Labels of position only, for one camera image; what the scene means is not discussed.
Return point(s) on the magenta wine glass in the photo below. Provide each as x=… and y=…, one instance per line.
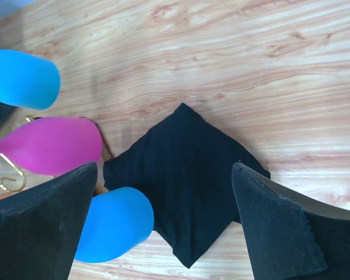
x=52, y=146

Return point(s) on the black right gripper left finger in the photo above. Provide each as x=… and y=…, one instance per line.
x=40, y=227

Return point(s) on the blue wine glass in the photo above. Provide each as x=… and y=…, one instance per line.
x=116, y=222
x=28, y=81

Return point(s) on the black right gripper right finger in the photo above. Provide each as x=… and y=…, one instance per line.
x=290, y=235

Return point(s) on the black folded cloth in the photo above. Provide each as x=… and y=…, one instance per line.
x=183, y=165

